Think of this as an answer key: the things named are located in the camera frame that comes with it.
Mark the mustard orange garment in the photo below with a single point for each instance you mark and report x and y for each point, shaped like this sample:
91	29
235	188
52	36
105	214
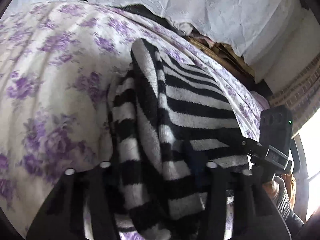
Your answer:
291	183

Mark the purple floral bed sheet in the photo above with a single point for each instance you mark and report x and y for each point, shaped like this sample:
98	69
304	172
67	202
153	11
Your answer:
50	80

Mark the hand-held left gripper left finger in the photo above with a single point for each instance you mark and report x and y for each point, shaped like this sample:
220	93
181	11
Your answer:
100	192

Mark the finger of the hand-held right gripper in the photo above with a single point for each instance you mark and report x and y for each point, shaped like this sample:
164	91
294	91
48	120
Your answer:
237	138

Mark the white lace cover cloth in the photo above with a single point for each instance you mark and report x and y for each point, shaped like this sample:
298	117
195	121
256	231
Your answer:
225	12

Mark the dark cloth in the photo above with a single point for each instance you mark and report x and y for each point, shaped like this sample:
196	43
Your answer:
150	15

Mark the window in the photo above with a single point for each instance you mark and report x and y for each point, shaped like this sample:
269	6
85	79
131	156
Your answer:
310	155

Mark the person's right forearm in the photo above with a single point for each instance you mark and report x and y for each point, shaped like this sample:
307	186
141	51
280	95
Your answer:
285	200

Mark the person's right hand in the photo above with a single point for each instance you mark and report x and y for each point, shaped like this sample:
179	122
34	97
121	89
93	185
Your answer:
271	188

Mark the black and white striped sweater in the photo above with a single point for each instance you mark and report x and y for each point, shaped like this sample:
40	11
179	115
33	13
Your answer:
195	105

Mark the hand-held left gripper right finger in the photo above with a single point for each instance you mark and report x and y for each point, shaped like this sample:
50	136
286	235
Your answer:
200	170

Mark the brown checked curtain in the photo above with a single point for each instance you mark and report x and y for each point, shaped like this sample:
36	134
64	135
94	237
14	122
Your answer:
300	92

